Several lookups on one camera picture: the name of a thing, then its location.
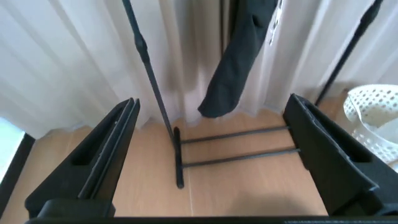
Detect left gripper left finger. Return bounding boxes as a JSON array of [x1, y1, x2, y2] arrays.
[[24, 97, 141, 218]]

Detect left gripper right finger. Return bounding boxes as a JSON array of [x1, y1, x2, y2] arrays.
[[282, 93, 398, 216]]

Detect black shorts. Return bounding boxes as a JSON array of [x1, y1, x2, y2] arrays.
[[198, 0, 284, 118]]

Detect white laundry basket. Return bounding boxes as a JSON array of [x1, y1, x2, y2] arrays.
[[343, 83, 398, 166]]

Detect black clothes rack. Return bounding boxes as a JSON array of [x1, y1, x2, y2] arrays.
[[121, 0, 385, 190]]

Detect dark curtain cord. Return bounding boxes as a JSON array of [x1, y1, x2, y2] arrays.
[[218, 0, 225, 57]]

